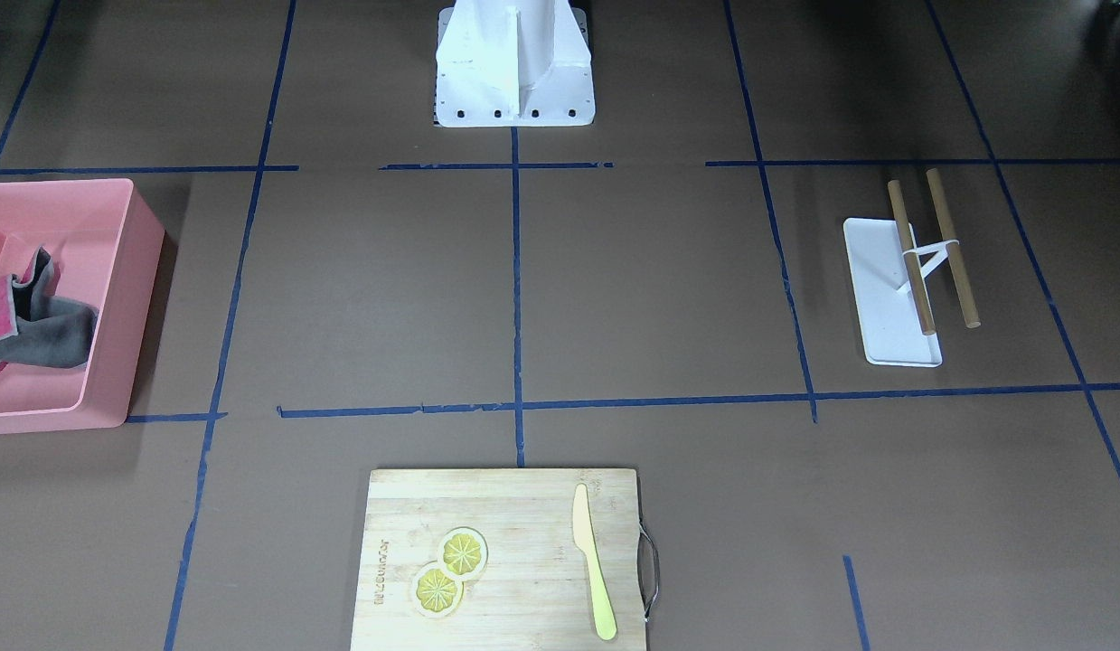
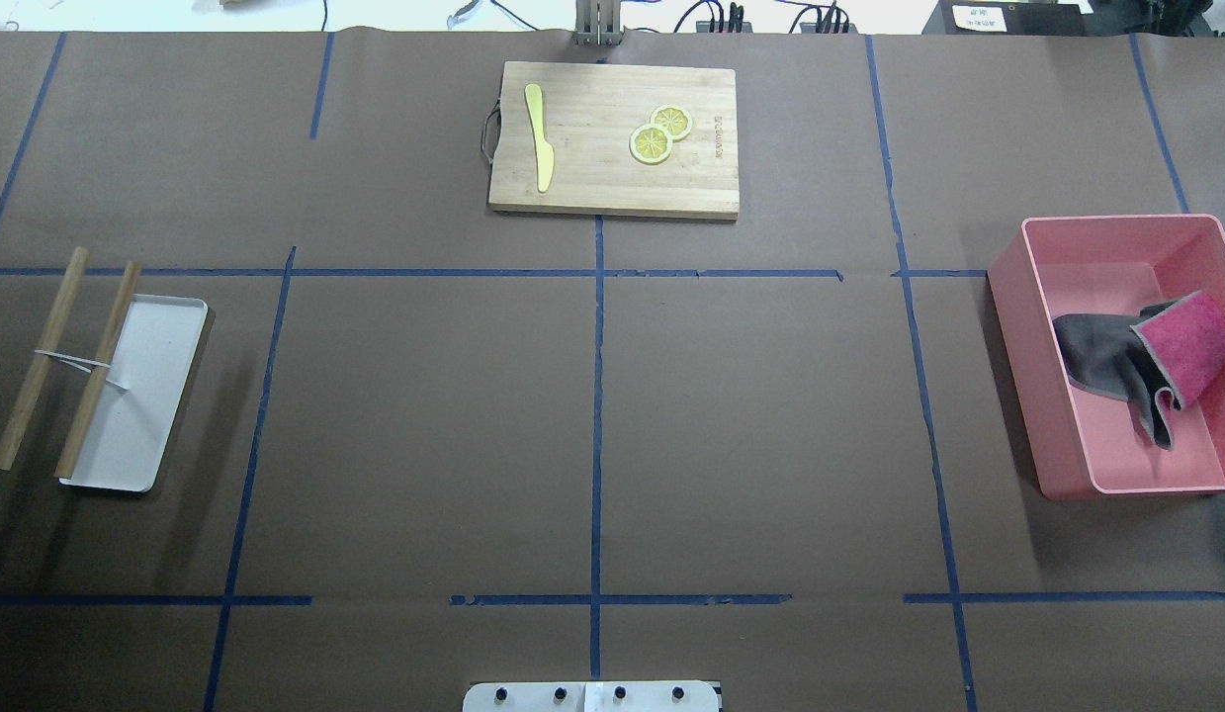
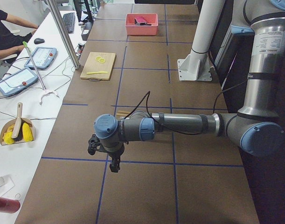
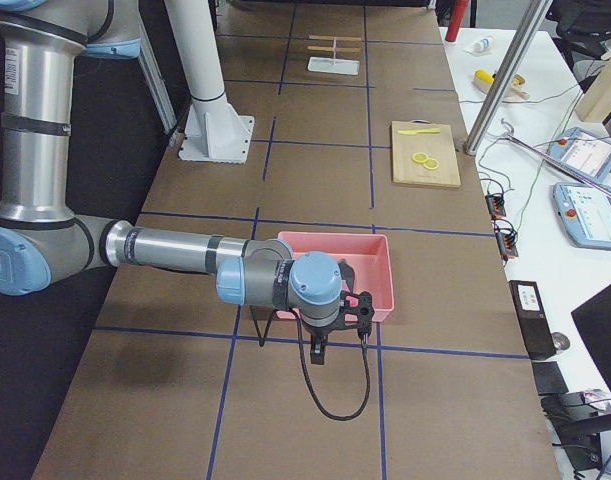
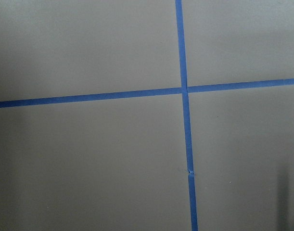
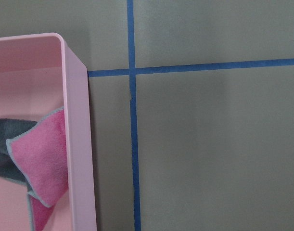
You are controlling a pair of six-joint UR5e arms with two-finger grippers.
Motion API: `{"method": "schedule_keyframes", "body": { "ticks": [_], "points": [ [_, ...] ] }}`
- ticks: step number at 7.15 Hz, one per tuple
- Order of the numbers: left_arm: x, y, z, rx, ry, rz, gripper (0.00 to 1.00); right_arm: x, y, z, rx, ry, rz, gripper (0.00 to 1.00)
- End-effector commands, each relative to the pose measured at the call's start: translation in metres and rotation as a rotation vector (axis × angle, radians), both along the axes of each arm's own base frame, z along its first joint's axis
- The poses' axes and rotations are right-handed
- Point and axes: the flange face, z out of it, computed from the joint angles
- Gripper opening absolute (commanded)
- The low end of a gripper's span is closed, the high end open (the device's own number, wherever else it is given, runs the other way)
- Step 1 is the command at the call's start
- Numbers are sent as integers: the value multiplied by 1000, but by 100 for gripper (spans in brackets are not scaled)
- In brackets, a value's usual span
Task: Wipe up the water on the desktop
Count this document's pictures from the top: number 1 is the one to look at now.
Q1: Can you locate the yellow plastic knife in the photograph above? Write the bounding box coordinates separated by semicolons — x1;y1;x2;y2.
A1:
571;483;618;640

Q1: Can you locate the lemon slice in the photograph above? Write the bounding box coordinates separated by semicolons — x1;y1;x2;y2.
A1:
438;526;489;582
409;562;466;619

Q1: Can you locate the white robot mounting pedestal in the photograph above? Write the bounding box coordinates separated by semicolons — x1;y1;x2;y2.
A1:
433;1;597;128

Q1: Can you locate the bamboo cutting board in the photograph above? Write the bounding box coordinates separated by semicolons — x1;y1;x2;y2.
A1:
349;468;650;650

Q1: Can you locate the white towel rack stand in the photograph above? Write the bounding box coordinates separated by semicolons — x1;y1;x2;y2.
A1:
843;168;982;368

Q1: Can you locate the pink and grey cloth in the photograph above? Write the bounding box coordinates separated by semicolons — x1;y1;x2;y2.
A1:
0;247;99;373

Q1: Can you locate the lemon slice lower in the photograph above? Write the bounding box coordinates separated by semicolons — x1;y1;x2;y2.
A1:
409;562;466;619

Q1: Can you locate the lemon slice upper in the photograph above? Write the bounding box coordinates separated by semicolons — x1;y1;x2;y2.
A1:
438;526;489;582

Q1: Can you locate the pink plastic bin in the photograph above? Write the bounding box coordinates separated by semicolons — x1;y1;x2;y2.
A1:
0;178;165;434

